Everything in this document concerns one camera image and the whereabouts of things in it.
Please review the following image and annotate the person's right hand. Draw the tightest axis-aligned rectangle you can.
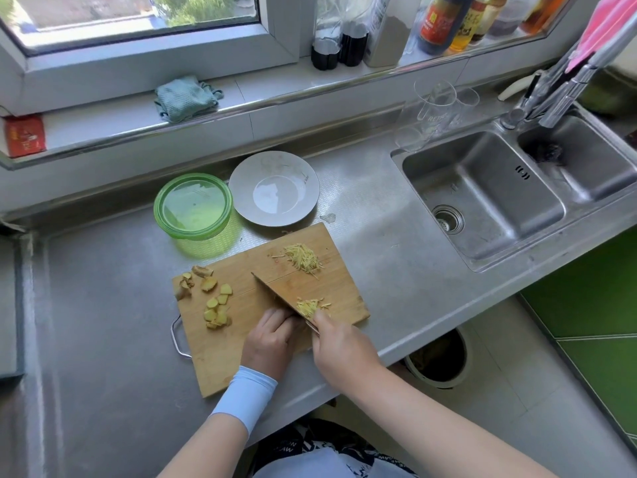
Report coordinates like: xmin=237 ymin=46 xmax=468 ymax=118
xmin=311 ymin=310 xmax=385 ymax=394

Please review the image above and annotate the person's left hand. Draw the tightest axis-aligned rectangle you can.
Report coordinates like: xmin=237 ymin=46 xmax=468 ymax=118
xmin=241 ymin=307 xmax=306 ymax=381

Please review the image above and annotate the steel kitchen cleaver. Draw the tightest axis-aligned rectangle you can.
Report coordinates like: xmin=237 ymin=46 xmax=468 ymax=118
xmin=251 ymin=272 xmax=320 ymax=335

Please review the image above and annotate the person's right forearm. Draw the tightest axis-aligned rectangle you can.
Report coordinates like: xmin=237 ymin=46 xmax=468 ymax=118
xmin=348 ymin=363 xmax=560 ymax=478

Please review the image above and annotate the person's left forearm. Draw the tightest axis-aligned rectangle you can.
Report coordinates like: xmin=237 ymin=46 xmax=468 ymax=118
xmin=158 ymin=365 xmax=279 ymax=478

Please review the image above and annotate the small heap of shredded ginger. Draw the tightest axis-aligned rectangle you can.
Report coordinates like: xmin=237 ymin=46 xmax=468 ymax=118
xmin=296 ymin=297 xmax=332 ymax=319

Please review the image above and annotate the wooden cutting board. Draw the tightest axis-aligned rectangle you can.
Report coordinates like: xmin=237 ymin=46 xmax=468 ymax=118
xmin=170 ymin=222 xmax=371 ymax=399

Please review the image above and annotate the pile of ginger slices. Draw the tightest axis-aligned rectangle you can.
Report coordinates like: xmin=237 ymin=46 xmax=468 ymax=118
xmin=201 ymin=277 xmax=234 ymax=330

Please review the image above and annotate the pile of shredded ginger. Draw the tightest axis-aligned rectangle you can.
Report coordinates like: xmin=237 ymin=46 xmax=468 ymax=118
xmin=272 ymin=243 xmax=325 ymax=279

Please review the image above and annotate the ginger root piece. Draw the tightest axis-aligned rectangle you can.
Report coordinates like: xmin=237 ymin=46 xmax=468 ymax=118
xmin=174 ymin=272 xmax=196 ymax=301

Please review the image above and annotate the round waste bin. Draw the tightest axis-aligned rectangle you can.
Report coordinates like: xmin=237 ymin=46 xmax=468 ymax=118
xmin=402 ymin=325 xmax=471 ymax=390

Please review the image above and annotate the person's patterned apron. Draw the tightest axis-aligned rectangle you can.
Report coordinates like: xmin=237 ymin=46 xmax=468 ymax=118
xmin=247 ymin=418 xmax=420 ymax=478

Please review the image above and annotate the grey round plate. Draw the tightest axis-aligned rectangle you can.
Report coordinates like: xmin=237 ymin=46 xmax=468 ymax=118
xmin=228 ymin=150 xmax=321 ymax=228

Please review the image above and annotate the green lidded container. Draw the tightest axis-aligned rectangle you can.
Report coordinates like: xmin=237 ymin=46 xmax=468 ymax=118
xmin=153 ymin=173 xmax=235 ymax=260

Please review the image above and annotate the sink drain strainer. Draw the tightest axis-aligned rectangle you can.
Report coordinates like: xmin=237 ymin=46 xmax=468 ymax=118
xmin=431 ymin=204 xmax=465 ymax=236

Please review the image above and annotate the clear glass lying down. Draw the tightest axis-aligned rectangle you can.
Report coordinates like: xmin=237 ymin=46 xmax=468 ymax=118
xmin=395 ymin=125 xmax=433 ymax=154

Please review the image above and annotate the stainless steel double sink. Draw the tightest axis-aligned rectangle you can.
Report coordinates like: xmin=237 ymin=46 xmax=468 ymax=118
xmin=390 ymin=102 xmax=637 ymax=274

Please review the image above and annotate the blue folded cloth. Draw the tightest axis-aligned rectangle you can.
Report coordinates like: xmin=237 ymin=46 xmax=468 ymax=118
xmin=154 ymin=76 xmax=225 ymax=124

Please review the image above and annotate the tall clear drinking glass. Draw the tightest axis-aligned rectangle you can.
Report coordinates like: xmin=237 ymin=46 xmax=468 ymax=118
xmin=413 ymin=80 xmax=458 ymax=141

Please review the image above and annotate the short clear drinking glass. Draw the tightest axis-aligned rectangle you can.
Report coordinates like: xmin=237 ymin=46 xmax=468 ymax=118
xmin=449 ymin=87 xmax=480 ymax=131

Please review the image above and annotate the green cabinet door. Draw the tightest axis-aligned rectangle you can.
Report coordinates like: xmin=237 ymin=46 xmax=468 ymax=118
xmin=518 ymin=228 xmax=637 ymax=443

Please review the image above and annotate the black-based clear bottle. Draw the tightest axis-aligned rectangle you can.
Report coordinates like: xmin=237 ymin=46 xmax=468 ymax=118
xmin=311 ymin=0 xmax=345 ymax=71
xmin=338 ymin=0 xmax=373 ymax=68

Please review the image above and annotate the dark scrubber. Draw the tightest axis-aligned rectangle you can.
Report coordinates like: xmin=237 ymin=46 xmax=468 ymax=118
xmin=534 ymin=142 xmax=566 ymax=166

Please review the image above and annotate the white carton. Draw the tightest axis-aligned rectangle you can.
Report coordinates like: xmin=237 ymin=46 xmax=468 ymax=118
xmin=363 ymin=0 xmax=425 ymax=69

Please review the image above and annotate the small red box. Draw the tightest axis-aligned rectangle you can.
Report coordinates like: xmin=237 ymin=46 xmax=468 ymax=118
xmin=3 ymin=114 xmax=47 ymax=159

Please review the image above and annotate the dark sauce bottle red label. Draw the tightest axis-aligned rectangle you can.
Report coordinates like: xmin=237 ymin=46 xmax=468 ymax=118
xmin=416 ymin=0 xmax=477 ymax=56

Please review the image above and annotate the yellow oil bottle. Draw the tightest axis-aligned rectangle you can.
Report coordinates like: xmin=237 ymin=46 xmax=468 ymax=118
xmin=447 ymin=0 xmax=498 ymax=55

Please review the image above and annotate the chrome kitchen faucet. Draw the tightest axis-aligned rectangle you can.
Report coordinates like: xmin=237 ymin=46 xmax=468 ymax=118
xmin=500 ymin=15 xmax=637 ymax=131

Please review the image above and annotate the amber liquid bottle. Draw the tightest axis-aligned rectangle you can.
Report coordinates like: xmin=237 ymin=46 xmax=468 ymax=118
xmin=520 ymin=0 xmax=573 ymax=36

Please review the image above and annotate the pink plastic item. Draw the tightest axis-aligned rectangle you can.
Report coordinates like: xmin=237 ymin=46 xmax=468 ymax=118
xmin=565 ymin=0 xmax=637 ymax=73

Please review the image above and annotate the window frame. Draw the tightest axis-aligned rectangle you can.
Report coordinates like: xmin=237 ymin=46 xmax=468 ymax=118
xmin=0 ymin=0 xmax=319 ymax=117

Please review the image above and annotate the white handled brush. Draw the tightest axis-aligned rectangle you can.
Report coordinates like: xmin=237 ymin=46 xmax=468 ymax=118
xmin=497 ymin=69 xmax=544 ymax=102

